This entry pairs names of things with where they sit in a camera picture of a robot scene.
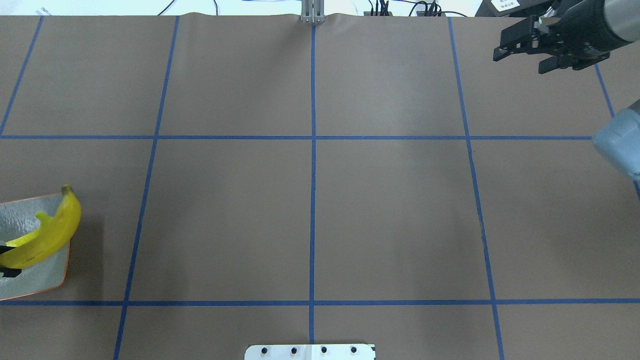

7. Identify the bright yellow banana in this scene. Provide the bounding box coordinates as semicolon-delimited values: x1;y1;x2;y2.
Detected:
6;211;54;248

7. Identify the black usb hub upper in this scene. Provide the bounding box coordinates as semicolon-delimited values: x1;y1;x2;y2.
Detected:
363;0;393;17

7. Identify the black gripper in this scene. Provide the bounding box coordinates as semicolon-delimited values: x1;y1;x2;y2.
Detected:
493;0;613;75

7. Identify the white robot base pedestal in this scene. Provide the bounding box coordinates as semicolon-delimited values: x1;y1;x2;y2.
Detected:
244;343;377;360

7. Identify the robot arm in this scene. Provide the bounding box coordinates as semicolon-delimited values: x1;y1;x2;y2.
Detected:
493;0;640;75

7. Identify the grey square plate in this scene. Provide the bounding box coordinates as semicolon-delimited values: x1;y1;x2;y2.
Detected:
0;193;70;301

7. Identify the aluminium frame post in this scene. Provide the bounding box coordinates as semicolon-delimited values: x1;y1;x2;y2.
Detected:
300;0;326;25

